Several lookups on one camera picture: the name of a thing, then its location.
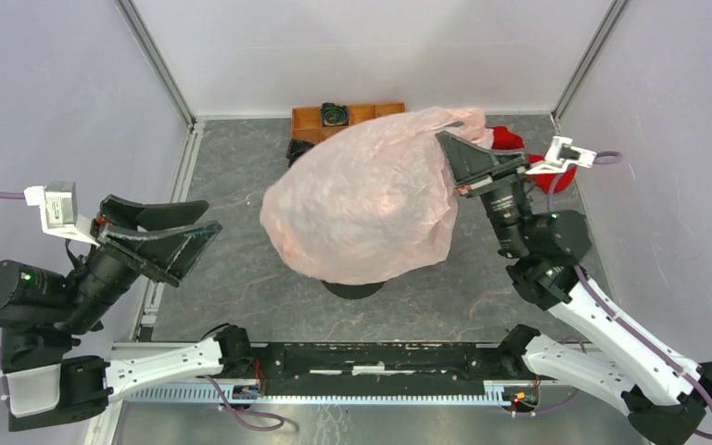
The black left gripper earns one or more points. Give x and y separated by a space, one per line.
167 257

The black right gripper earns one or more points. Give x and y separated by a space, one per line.
467 161

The pink plastic trash bag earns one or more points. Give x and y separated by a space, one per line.
374 201

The black plastic trash bin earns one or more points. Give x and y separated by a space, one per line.
353 292

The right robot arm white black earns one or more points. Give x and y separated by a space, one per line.
664 394

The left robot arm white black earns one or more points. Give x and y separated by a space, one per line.
43 314

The rolled dark belt green yellow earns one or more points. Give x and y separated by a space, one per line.
334 114

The rolled dark belt left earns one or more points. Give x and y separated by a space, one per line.
296 149

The orange wooden compartment tray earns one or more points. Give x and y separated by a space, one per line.
306 122

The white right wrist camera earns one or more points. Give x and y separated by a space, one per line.
560 156

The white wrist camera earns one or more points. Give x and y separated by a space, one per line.
560 156
59 215

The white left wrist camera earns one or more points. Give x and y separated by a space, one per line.
59 215

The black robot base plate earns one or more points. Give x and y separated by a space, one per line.
373 369

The aluminium frame post right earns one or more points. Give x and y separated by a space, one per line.
593 50

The aluminium frame post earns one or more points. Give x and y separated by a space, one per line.
593 50
142 34

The aluminium frame post left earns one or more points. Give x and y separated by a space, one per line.
142 34

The slotted white cable duct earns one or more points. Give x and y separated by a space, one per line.
204 393

